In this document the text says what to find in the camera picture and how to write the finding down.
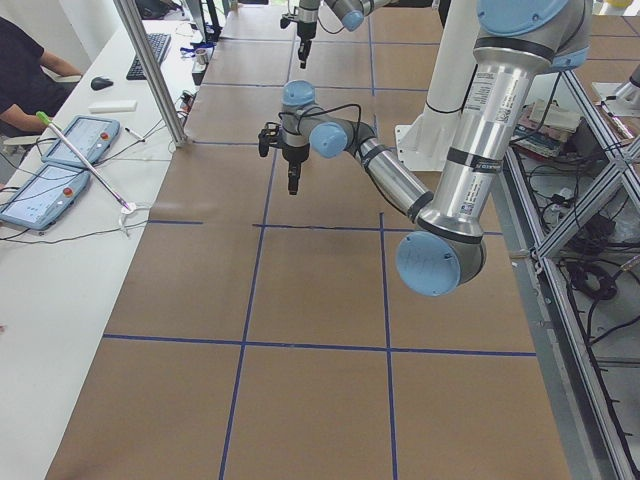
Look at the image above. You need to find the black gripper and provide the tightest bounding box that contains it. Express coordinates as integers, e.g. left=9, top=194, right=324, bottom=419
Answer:
left=296, top=6, right=318, bottom=69
left=280, top=130, right=309, bottom=195

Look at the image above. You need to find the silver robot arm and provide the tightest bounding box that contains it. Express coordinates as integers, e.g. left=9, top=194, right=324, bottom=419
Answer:
left=259, top=1, right=592, bottom=296
left=280, top=0, right=439, bottom=69

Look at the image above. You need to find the silver metal cup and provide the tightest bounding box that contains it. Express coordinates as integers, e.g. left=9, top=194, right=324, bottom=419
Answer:
left=194, top=48, right=209, bottom=66

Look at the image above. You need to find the black keyboard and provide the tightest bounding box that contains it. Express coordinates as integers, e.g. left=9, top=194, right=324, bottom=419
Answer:
left=125, top=32, right=172, bottom=81

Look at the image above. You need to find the black marker pen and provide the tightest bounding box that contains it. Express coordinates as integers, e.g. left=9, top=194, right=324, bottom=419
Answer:
left=124, top=127, right=146, bottom=143

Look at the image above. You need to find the brown paper table mat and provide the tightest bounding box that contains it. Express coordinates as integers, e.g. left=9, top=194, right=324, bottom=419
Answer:
left=44, top=4, right=640, bottom=480

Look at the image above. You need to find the white rectangular block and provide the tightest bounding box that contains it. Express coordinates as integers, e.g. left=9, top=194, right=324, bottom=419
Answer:
left=88, top=100, right=138, bottom=113

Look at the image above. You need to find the upper blue teach pendant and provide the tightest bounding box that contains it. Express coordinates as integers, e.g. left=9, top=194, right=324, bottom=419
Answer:
left=42, top=115, right=120, bottom=168

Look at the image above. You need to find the blue teach pendant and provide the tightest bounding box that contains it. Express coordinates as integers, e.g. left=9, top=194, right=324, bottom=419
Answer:
left=1, top=163, right=90, bottom=231
left=42, top=115, right=120, bottom=168

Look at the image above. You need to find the black computer mouse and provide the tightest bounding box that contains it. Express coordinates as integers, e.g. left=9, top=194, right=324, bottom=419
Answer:
left=90, top=76, right=114, bottom=91

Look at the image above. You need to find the lower blue teach pendant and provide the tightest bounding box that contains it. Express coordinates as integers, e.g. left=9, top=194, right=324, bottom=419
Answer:
left=1, top=163, right=90, bottom=231

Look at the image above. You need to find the seated person black shirt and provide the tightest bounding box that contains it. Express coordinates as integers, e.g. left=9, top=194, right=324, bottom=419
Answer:
left=1, top=18, right=82, bottom=137

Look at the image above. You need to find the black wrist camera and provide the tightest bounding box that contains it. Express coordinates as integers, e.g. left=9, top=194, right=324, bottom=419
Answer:
left=258, top=122, right=283, bottom=158
left=280, top=10, right=300, bottom=29

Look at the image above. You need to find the aluminium frame post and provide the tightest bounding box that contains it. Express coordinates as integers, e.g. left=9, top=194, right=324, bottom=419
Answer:
left=114, top=0, right=187, bottom=148

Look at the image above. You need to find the white pedestal column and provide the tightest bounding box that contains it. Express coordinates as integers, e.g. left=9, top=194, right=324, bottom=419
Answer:
left=395, top=0, right=479, bottom=171

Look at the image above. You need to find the aluminium frame rail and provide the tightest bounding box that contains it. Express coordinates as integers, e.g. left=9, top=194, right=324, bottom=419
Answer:
left=504, top=69, right=640, bottom=480

